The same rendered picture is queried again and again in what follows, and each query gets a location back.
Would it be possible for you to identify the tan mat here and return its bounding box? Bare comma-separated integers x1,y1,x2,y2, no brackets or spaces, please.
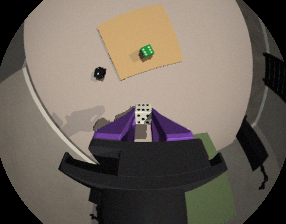
97,4,183,80

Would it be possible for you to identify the green die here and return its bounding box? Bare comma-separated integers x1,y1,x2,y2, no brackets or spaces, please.
140,44,155,58

